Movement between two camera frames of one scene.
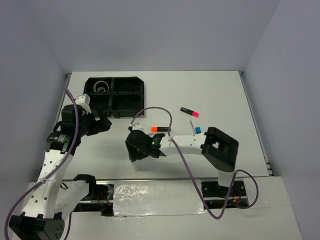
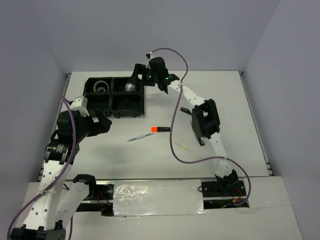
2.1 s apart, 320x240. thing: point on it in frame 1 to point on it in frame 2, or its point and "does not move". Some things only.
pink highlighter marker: x=191 y=112 does not move
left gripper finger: x=101 y=126 does not move
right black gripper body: x=131 y=146 to x=148 y=73
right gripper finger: x=156 y=153 to x=148 y=81
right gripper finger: x=135 y=155 to x=136 y=77
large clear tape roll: x=100 y=81 does not move
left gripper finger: x=99 y=114 does not move
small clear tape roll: x=101 y=88 does not move
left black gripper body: x=86 y=127 does not move
